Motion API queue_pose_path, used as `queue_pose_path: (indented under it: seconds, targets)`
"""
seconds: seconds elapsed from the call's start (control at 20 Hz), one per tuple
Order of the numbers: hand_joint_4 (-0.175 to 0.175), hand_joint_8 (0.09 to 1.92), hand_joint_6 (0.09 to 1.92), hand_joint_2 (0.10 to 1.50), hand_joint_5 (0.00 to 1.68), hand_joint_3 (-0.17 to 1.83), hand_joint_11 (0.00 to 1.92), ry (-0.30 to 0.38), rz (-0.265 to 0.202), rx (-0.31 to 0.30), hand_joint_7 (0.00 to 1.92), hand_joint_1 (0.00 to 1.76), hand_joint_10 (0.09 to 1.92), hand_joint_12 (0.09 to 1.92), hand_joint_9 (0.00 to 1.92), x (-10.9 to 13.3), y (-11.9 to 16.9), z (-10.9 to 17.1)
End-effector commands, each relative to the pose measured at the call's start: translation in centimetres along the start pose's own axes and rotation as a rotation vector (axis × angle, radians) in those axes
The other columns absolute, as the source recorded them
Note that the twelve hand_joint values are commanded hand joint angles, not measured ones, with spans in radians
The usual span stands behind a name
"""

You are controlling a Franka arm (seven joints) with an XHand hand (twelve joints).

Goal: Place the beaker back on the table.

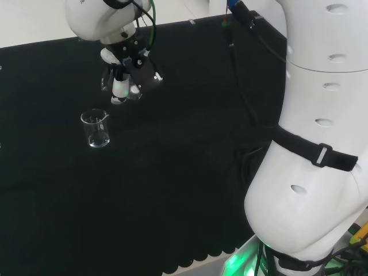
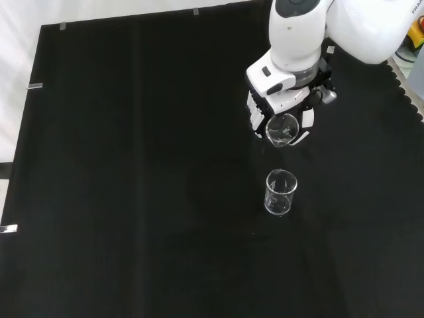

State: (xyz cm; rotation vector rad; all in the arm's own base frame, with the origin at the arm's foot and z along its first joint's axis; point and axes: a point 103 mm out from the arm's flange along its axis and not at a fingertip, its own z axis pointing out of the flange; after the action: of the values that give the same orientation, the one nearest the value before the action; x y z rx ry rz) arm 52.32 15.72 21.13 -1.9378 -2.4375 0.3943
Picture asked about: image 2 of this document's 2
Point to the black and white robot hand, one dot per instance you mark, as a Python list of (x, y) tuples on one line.
[(285, 101)]

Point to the small clear glass beaker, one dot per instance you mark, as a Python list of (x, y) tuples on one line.
[(281, 130)]

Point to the pale board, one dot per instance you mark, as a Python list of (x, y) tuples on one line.
[(409, 63)]

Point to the yellow stop button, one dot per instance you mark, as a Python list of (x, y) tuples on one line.
[(416, 31)]

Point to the black bench cloth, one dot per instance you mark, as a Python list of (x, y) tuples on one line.
[(149, 165)]

